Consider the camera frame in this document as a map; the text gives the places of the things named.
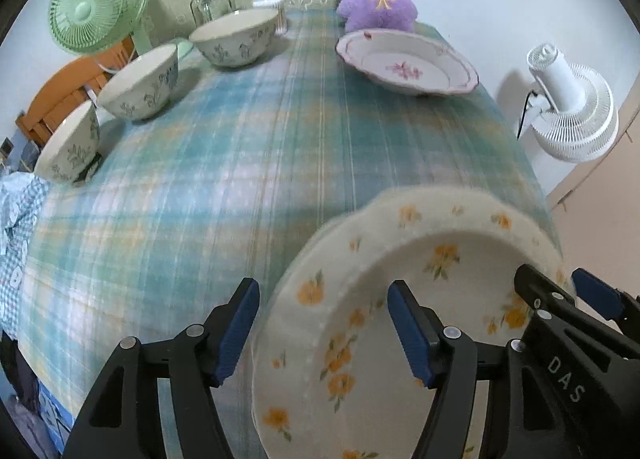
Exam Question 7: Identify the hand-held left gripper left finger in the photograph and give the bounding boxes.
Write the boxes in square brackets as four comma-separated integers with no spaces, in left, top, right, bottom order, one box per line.
[62,278,261,459]

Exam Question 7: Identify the clear cotton swab container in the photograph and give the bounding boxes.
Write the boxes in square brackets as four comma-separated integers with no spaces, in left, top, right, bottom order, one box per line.
[252,0,288,34]

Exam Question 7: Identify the glass jar with black lid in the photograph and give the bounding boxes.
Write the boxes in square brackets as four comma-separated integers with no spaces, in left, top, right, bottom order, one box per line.
[188,0,236,27]

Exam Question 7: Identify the white fan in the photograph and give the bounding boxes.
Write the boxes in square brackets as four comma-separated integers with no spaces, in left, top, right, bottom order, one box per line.
[525,42,620,163]

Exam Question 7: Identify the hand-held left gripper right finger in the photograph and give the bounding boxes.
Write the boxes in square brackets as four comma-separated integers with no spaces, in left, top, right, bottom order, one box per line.
[387,280,551,459]

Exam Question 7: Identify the plaid green tablecloth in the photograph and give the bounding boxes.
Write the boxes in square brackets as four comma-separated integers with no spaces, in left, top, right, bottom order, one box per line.
[22,6,566,459]

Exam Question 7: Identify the black fan cable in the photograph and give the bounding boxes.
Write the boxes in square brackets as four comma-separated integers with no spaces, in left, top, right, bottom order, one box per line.
[516,89,538,140]

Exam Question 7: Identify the blue checked blanket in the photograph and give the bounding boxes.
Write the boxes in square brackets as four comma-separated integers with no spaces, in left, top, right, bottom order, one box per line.
[0,171,51,335]

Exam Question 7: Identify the yellow flowered cream plate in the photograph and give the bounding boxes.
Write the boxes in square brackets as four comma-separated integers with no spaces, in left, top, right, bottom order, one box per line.
[250,187,568,459]

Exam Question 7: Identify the leaf patterned cream bowl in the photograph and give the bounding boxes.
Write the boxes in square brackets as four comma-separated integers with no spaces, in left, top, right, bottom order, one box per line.
[96,44,180,120]
[33,100,101,184]
[189,8,280,70]

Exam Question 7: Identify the green desk fan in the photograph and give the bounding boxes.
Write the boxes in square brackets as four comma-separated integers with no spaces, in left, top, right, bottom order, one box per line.
[48,0,196,74]

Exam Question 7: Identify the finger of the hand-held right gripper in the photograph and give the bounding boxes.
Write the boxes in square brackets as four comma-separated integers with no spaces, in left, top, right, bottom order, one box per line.
[571,268,640,340]
[514,263,578,327]

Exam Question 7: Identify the pink flowered white plate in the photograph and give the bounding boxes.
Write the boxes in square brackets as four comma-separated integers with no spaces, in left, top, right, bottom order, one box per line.
[335,29,481,98]

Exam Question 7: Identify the orange wooden headboard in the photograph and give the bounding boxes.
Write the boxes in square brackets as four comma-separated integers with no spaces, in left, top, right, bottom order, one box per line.
[15,36,138,144]

